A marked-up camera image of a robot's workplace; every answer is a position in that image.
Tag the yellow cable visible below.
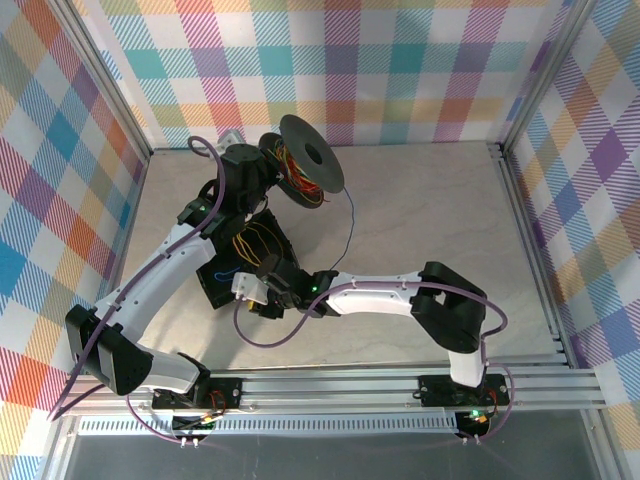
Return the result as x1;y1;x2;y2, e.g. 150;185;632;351
231;222;281;266

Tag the orange cable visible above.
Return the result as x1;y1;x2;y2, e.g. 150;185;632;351
274;142;326;204

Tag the black divided box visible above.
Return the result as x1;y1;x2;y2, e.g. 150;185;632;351
196;208;302;312

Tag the black cable spool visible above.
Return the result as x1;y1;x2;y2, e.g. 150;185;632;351
258;113;346;208

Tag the red cable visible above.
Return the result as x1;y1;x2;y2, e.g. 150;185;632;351
279;144;326;201

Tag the blue cable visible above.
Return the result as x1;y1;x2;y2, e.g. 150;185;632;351
212;184;357;281

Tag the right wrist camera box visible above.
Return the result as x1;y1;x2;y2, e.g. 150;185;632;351
230;272;269;305

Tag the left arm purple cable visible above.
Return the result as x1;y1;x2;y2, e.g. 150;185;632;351
47;135;227;444

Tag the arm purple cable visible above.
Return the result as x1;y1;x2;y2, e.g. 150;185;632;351
233;280;514;444
47;135;227;444

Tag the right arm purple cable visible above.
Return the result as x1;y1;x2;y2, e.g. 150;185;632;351
233;280;514;444

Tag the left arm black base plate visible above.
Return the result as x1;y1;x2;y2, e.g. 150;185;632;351
151;377;245;410

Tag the aluminium mounting rail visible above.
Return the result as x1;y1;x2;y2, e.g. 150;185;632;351
53;367;609;415

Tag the white slotted cable duct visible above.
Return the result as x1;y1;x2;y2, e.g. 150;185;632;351
77;412;460;437

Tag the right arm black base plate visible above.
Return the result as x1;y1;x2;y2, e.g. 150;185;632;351
416;372;512;407

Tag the aluminium table side rail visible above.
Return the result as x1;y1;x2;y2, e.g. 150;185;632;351
489;141;576;370

